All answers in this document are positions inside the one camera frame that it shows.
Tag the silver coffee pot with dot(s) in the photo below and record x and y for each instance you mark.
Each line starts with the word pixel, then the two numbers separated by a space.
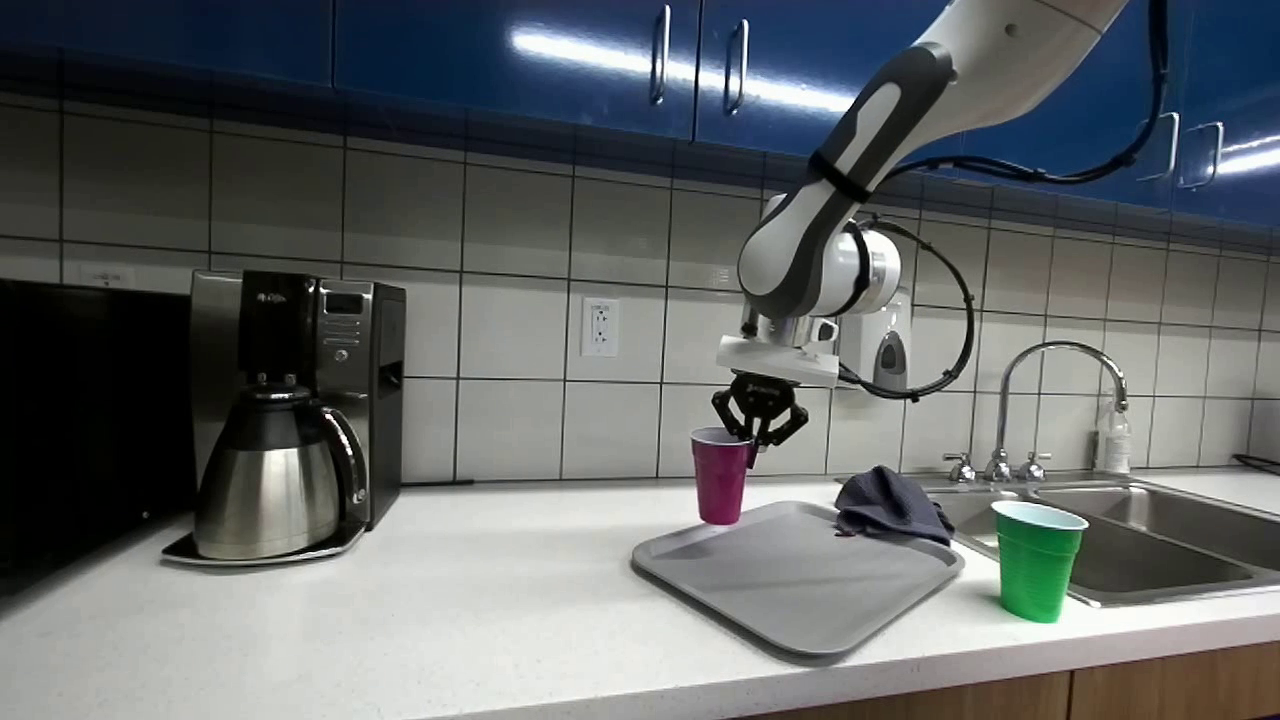
pixel 380 403

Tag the white wall outlet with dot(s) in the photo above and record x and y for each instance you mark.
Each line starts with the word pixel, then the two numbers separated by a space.
pixel 603 328

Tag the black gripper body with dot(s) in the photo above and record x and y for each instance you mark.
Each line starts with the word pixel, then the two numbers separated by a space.
pixel 763 397

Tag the wooden base cabinet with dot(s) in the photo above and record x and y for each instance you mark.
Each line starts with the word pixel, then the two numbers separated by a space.
pixel 1174 685

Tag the green plastic cup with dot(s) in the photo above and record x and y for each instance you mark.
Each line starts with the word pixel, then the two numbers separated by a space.
pixel 1039 574

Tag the dark grey cloth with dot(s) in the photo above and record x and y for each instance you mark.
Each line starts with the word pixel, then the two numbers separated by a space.
pixel 886 505

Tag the stainless steel double sink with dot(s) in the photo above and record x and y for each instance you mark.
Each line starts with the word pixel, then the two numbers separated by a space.
pixel 1161 545

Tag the chrome gooseneck faucet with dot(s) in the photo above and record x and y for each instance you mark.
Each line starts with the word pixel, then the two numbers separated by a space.
pixel 1003 425

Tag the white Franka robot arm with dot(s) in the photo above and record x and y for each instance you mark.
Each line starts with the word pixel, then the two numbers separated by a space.
pixel 812 226

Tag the white wall soap dispenser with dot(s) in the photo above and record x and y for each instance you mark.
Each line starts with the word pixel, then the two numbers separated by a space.
pixel 886 355

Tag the black microwave oven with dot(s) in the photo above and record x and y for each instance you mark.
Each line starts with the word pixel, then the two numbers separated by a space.
pixel 81 425

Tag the magenta plastic cup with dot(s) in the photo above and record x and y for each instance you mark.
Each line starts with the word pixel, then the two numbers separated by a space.
pixel 723 485

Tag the stainless steel carafe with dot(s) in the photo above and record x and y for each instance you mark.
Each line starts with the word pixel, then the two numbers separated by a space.
pixel 274 485

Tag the grey plastic tray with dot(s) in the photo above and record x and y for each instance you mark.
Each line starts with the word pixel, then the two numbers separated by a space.
pixel 800 580

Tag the blue glossy upper cabinets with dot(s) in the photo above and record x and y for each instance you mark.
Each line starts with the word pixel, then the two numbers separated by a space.
pixel 401 52

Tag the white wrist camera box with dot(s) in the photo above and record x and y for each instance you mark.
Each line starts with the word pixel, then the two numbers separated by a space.
pixel 782 362

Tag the clear soap bottle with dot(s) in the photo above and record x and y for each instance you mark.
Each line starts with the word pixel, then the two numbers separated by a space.
pixel 1113 445

